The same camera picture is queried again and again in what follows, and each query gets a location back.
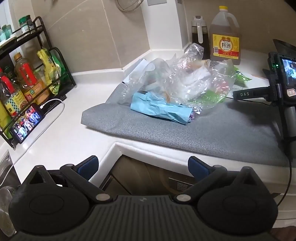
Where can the green-capped dark bottle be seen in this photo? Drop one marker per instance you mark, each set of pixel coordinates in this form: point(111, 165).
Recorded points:
point(9, 73)

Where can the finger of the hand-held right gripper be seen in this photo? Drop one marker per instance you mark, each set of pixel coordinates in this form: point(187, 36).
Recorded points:
point(252, 93)

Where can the green snack bag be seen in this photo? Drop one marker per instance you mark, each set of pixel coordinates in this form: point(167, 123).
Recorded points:
point(62, 67)

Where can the pale green cup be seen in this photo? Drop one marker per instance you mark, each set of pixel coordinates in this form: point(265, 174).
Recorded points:
point(5, 32)

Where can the grey fabric mat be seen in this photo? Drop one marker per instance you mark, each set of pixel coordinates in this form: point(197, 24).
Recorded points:
point(208, 132)

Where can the red-capped sauce bottle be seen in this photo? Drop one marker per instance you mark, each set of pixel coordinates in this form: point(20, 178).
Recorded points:
point(12, 97)

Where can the yellow snack bag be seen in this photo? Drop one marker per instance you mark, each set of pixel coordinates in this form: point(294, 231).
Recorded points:
point(48, 69)

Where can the black smartphone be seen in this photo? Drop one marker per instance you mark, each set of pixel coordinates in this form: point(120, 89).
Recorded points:
point(26, 124)

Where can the green-lidded spice jar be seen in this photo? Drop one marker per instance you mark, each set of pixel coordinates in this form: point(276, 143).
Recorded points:
point(23, 25)

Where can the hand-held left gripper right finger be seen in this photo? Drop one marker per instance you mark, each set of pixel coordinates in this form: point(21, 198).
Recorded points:
point(196, 166)

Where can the cooking oil bottle red label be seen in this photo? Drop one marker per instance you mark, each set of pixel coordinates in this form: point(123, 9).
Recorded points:
point(27, 76)

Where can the cooking wine jug yellow cap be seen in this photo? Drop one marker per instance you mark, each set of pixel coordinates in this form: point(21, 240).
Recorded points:
point(225, 39)

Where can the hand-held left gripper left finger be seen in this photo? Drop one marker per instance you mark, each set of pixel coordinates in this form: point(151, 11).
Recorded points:
point(89, 166)

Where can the green snack wrapper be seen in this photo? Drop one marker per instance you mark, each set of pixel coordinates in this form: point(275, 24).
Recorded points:
point(241, 77)

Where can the beige vented cabinet door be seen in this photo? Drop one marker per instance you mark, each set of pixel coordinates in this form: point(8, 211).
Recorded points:
point(138, 176)

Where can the metal mesh strainer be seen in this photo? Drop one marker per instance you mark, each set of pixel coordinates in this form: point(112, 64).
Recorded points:
point(129, 5)

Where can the dark-lidded spice jar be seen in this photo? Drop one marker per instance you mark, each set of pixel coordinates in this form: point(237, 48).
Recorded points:
point(30, 23)

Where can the dark soy sauce dispenser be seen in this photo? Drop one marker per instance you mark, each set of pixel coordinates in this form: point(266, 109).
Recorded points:
point(200, 39)

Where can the light blue wrapper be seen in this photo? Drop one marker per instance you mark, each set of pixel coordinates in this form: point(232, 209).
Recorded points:
point(159, 107)

